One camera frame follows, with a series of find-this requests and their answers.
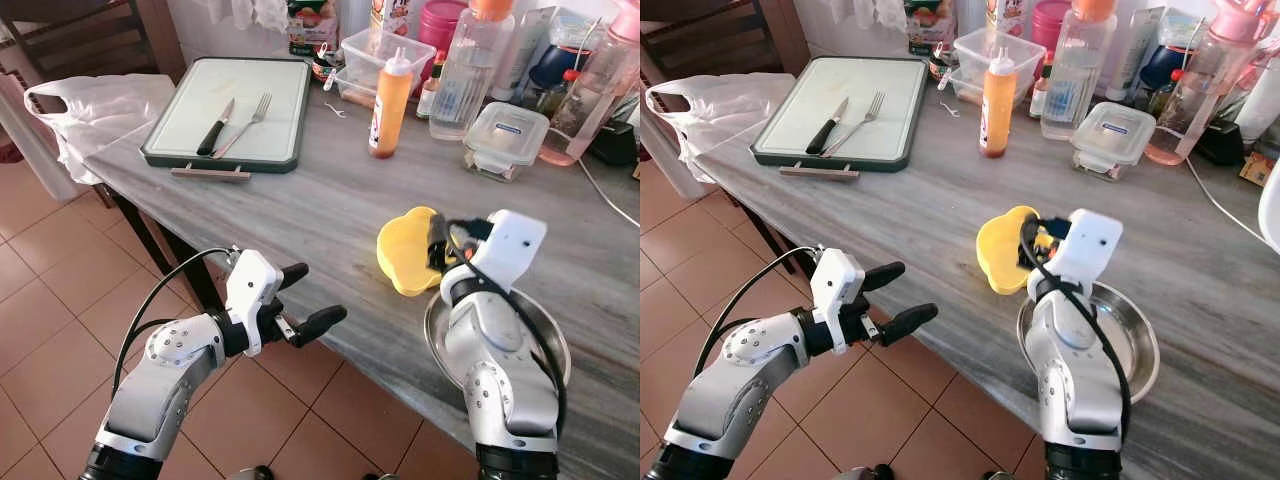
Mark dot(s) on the yellow plastic bowl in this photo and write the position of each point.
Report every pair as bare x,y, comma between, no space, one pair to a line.
405,250
1000,250

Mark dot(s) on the glass container with clear lid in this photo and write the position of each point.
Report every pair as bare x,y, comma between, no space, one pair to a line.
507,140
1115,138

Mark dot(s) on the wooden strip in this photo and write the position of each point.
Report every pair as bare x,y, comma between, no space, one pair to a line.
210,174
820,172

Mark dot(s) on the stainless steel bowl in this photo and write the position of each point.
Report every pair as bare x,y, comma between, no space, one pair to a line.
1135,340
555,350

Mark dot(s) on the orange sauce squeeze bottle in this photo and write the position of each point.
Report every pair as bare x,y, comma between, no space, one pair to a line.
998,105
390,105

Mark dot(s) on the silver fork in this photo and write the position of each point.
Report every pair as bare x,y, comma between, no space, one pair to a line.
248,122
860,122

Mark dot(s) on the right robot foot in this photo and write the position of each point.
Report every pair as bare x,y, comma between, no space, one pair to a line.
1000,476
362,476

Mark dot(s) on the clear orange-capped water bottle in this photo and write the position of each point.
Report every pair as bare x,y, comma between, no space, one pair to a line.
1075,80
465,80

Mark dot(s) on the white green-rimmed cutting board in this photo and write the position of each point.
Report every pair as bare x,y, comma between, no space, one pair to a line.
900,105
285,110

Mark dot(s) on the black box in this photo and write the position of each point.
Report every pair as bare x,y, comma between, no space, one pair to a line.
1222,143
612,145

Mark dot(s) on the dark blue cup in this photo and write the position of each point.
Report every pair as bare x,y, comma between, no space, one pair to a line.
1163,65
553,68

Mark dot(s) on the clear plastic food container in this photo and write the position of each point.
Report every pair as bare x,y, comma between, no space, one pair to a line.
972,60
362,62

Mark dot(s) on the clear pink-lidded bottle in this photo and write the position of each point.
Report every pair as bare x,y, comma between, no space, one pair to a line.
590,90
1195,90

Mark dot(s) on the white tube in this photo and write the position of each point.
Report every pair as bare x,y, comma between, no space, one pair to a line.
1135,50
533,50

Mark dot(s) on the small dark jar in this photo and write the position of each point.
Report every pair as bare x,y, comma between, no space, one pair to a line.
940,62
324,65

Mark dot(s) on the pink jar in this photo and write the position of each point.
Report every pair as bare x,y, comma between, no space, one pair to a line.
1050,22
440,25

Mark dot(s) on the white plastic bag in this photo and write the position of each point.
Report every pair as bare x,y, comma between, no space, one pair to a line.
95,120
715,115

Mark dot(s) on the printed drink carton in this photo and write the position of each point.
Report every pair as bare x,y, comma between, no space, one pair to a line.
930,25
312,25

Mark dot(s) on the white lace cloth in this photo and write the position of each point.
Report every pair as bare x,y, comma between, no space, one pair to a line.
255,12

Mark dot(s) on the dark wooden chair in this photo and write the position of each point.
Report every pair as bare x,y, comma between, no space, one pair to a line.
90,35
720,35

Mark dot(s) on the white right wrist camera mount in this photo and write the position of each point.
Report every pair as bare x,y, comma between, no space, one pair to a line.
1092,245
512,245

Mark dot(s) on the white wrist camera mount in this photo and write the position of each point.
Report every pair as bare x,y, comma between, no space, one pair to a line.
835,290
250,290
512,245
1092,245

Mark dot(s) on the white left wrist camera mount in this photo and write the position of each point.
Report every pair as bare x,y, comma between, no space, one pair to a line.
835,290
250,290

